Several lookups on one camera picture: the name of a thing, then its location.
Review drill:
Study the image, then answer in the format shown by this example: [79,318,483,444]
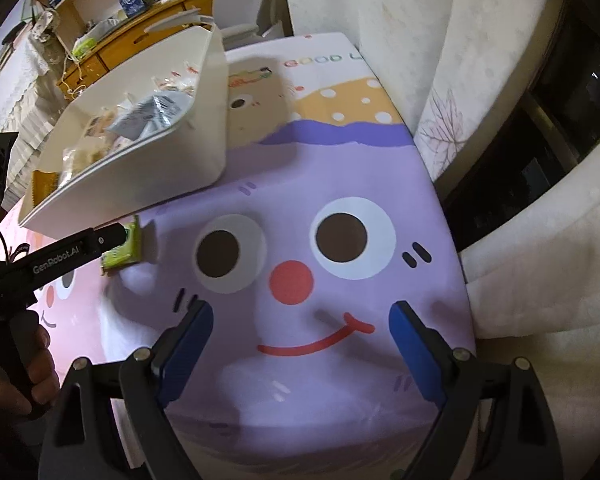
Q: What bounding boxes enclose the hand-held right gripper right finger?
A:
[388,300,563,480]

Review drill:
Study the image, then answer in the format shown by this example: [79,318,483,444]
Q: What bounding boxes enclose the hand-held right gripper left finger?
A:
[41,300,215,480]

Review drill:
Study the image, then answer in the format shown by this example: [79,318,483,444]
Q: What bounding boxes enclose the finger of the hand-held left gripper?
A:
[82,222,131,261]

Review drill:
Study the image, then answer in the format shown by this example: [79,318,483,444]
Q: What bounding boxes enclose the green snack packet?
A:
[100,214,143,277]

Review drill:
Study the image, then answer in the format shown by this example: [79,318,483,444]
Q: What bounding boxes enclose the yellow noodle snack packet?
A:
[30,170,61,201]

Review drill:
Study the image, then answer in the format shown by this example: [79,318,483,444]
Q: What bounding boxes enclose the pale puffed snack packet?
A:
[60,142,131,181]

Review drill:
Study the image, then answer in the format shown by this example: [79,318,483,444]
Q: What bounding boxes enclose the white plastic storage box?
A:
[17,25,228,233]

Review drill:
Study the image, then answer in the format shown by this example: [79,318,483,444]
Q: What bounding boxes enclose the silver snack packet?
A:
[107,95,186,141]

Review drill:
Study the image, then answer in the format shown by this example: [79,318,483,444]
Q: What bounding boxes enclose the person's left hand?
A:
[24,326,57,406]

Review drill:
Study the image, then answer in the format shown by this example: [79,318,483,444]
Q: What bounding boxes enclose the white lace cloth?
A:
[0,35,76,196]

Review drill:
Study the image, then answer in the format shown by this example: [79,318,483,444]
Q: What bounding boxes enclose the green tissue pack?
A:
[71,36,101,58]

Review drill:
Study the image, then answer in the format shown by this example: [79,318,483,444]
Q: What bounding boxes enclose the wooden desk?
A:
[60,0,216,93]

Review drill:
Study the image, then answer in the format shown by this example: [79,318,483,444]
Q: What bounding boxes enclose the clear plastic bag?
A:
[82,17,126,41]

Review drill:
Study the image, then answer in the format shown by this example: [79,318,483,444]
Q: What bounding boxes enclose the floral cloth bag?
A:
[30,7,63,43]

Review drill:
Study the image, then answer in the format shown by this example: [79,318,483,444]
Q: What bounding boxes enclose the grey office chair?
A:
[144,7,261,43]

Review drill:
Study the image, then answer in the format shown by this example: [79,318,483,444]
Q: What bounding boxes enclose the white floral curtain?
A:
[260,0,600,480]

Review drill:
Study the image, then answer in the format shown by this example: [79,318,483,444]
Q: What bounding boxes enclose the white charging cable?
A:
[60,42,88,101]

